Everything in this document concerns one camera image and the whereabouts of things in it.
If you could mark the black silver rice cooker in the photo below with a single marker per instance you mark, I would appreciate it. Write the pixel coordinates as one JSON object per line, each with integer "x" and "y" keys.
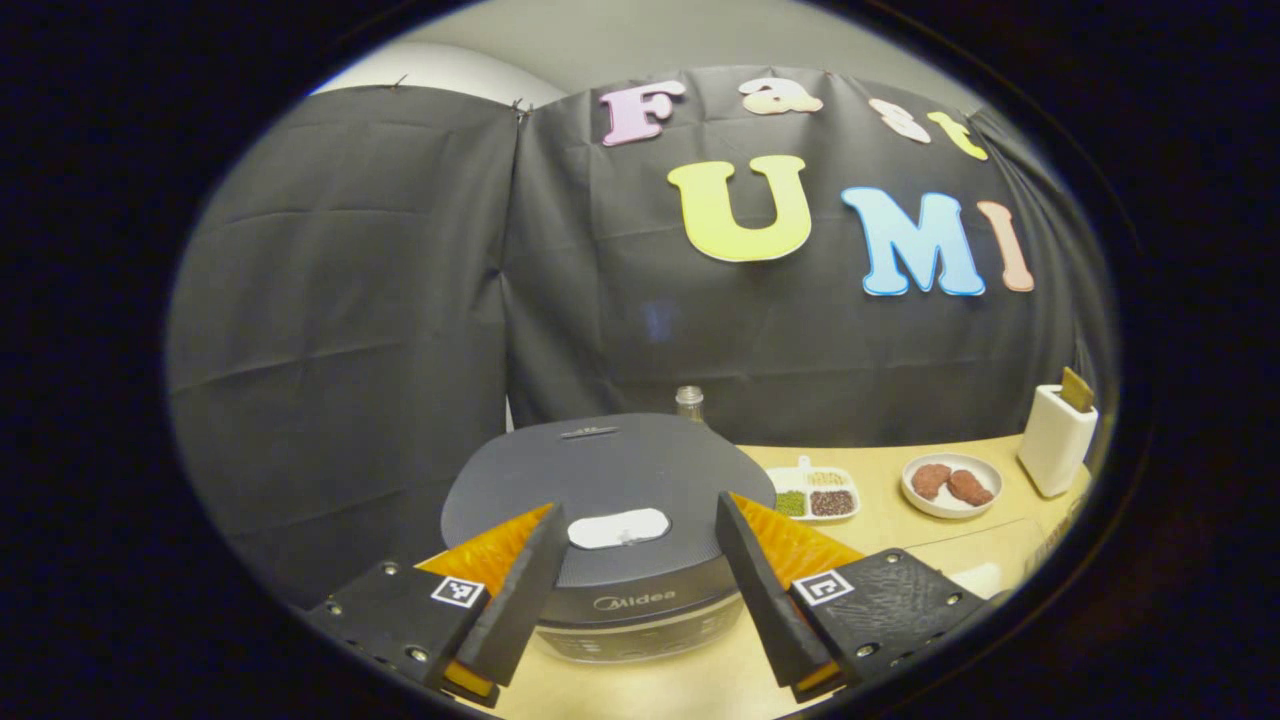
{"x": 620, "y": 470}

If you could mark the red meat piece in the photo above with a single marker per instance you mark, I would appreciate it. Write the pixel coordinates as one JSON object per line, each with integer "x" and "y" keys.
{"x": 930, "y": 481}
{"x": 970, "y": 488}

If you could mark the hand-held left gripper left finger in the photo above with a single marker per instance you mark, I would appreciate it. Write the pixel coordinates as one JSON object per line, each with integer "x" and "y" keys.
{"x": 520, "y": 610}

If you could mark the black backdrop cloth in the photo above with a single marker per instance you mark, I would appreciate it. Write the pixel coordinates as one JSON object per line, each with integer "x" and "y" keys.
{"x": 350, "y": 300}

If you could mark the white round plate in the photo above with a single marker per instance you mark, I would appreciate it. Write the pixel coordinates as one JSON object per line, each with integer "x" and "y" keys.
{"x": 950, "y": 508}

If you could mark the small glass bottle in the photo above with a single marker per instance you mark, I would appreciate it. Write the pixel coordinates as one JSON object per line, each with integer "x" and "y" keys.
{"x": 690, "y": 405}

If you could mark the light wooden utensil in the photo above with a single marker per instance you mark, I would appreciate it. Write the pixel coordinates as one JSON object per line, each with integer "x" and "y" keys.
{"x": 1076, "y": 390}

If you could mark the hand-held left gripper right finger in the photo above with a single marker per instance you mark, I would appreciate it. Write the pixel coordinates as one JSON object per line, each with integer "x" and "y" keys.
{"x": 760, "y": 600}

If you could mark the white divided bean dish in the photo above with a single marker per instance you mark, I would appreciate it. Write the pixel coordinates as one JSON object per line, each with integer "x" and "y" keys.
{"x": 815, "y": 490}

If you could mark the white chopstick holder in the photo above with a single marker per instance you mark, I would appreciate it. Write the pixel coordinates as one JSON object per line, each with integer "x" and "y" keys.
{"x": 1050, "y": 450}

